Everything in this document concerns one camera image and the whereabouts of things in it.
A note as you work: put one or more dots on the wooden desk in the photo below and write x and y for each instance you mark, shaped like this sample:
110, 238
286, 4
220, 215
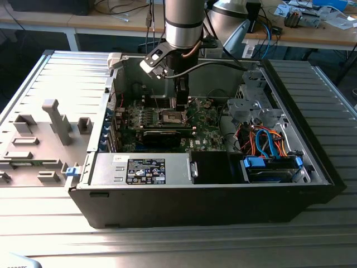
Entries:
42, 21
306, 35

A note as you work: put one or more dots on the grey metal drive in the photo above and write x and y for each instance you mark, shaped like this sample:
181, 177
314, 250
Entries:
311, 19

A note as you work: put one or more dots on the black desktop device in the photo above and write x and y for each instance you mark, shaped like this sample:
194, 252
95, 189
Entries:
50, 7

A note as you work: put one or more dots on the black open PC case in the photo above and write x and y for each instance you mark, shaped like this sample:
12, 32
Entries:
181, 206

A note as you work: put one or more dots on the black CPU cooler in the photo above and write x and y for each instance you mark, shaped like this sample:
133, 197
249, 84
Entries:
293, 18

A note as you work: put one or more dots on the grey parts rack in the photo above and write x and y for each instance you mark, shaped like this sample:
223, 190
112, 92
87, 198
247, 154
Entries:
60, 125

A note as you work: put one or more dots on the black graphics card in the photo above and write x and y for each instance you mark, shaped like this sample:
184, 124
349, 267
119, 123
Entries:
161, 138

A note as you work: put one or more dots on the silver CPU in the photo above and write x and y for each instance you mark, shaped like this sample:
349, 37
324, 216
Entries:
173, 103

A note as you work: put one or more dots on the black upright box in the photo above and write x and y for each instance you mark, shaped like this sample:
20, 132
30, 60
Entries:
254, 16

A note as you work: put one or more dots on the metal CPU socket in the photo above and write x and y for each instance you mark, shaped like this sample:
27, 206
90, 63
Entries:
168, 117

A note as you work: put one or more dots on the green RAM stick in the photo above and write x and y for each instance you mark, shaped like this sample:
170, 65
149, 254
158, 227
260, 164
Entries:
23, 163

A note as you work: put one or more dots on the white case release latch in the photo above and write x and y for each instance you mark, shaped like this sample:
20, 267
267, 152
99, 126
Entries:
114, 60

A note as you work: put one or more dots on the white device with print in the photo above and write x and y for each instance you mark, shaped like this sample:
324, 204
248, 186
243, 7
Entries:
16, 262

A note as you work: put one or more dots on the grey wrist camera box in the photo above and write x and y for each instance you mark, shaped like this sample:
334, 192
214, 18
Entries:
212, 51

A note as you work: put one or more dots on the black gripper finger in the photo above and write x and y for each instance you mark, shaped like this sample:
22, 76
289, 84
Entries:
182, 95

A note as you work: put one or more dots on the black plastic shroud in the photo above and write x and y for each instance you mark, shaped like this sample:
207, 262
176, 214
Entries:
212, 167

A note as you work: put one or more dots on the silver power supply unit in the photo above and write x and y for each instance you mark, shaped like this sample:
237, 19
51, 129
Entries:
106, 170

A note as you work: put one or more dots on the blue plastic latch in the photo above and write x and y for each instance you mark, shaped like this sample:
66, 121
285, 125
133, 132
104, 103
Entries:
73, 171

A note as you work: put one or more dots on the silver metal disk bay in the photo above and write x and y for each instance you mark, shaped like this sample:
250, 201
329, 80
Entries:
245, 109

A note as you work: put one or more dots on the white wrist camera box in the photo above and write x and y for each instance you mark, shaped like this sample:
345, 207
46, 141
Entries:
156, 54

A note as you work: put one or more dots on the light blue box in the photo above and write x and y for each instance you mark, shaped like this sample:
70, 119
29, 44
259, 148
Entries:
330, 4

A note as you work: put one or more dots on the round coin cell battery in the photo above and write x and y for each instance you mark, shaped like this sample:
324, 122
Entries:
206, 105

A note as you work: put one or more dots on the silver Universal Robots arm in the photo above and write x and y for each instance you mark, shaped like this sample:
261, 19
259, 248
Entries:
184, 25

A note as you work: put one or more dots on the green Dell motherboard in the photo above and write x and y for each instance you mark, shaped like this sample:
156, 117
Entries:
206, 131

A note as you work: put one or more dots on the hard disk in blue carrier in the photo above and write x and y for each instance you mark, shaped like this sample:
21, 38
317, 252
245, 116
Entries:
252, 162

